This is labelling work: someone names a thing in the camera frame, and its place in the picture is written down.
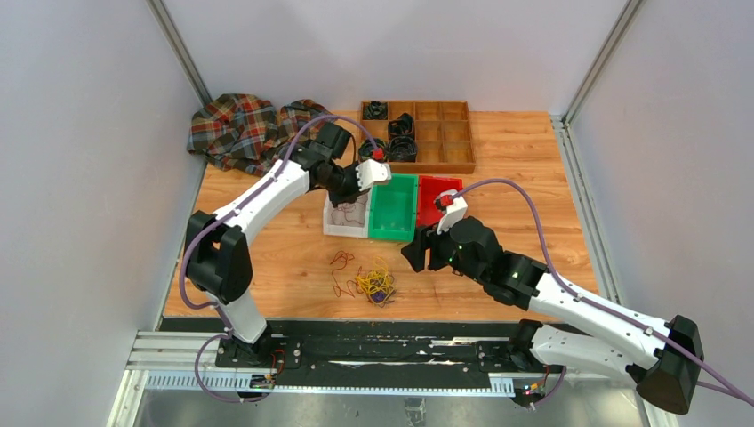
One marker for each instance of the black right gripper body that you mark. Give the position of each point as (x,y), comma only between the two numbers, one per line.
(441,249)

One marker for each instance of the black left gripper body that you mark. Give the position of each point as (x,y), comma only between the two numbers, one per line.
(343,184)

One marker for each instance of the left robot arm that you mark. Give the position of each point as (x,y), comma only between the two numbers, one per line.
(217,258)

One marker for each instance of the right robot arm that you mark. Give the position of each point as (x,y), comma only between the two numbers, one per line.
(660,357)

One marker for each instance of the white plastic bin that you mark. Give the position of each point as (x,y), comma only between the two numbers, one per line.
(347,220)

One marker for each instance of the rolled dark tie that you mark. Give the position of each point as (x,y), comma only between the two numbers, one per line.
(403,126)
(402,149)
(366,150)
(375,110)

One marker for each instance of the green plastic bin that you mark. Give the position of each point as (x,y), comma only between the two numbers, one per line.
(393,208)

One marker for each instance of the red plastic bin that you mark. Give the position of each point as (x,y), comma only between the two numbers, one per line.
(429,189)

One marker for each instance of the wooden compartment tray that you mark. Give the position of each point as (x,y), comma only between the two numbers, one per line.
(442,133)

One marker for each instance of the plaid cloth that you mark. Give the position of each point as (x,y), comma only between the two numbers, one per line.
(243,132)

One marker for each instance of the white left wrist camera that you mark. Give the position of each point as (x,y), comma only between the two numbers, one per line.
(371,173)

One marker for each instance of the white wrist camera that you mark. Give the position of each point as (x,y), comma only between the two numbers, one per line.
(371,173)
(453,207)

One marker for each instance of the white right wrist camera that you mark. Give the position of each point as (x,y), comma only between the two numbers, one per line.
(453,207)

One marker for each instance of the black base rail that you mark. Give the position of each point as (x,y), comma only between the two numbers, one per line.
(409,358)

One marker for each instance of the aluminium frame profile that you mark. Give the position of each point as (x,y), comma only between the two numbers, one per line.
(156,391)

